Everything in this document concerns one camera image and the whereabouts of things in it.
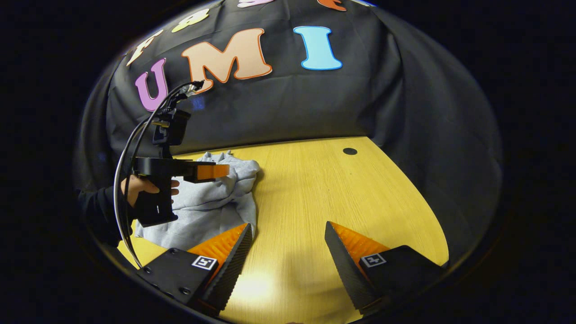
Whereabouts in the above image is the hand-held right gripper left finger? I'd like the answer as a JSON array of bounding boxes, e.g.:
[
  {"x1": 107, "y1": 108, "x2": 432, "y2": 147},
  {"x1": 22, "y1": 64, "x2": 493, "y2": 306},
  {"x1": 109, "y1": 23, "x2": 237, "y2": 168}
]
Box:
[{"x1": 136, "y1": 223, "x2": 253, "y2": 316}]

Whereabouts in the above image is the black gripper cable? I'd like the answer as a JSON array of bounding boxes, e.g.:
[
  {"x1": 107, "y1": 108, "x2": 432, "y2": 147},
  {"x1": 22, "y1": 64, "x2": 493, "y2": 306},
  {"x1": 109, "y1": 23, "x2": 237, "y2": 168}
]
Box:
[{"x1": 112, "y1": 80, "x2": 205, "y2": 267}]

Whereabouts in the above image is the grey zip-neck sweatshirt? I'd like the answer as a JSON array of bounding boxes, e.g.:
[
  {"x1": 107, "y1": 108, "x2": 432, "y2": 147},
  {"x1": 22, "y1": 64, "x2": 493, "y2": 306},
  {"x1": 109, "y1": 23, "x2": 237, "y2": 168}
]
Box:
[{"x1": 134, "y1": 151, "x2": 261, "y2": 252}]

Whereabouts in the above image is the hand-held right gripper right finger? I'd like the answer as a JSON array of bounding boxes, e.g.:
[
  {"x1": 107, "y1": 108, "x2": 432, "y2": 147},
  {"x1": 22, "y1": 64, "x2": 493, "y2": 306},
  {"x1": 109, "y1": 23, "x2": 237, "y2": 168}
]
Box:
[{"x1": 324, "y1": 220, "x2": 450, "y2": 315}]

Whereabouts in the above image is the black backdrop cloth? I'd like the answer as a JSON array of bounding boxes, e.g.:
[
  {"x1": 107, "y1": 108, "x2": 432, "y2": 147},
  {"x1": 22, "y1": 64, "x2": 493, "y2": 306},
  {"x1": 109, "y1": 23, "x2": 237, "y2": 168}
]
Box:
[{"x1": 74, "y1": 0, "x2": 502, "y2": 266}]

